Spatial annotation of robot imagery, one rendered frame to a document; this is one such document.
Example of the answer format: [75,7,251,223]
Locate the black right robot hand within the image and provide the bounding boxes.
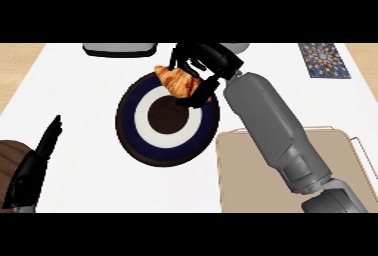
[168,42,245,109]

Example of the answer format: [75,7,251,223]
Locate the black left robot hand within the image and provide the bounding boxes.
[0,114,63,210]

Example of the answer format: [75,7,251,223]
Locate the golden brown croissant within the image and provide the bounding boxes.
[153,65,214,103]

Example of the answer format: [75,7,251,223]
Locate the round blue white brown plate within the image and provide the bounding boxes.
[114,70,221,168]

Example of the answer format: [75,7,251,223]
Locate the beige tray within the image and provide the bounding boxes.
[214,125,378,214]

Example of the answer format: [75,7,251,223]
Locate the brown wooden round object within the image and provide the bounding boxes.
[0,139,35,214]

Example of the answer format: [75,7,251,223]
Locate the grey rounded object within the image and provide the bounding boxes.
[218,42,251,55]

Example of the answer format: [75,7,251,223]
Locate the colourful patterned mat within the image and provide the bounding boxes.
[297,42,353,80]

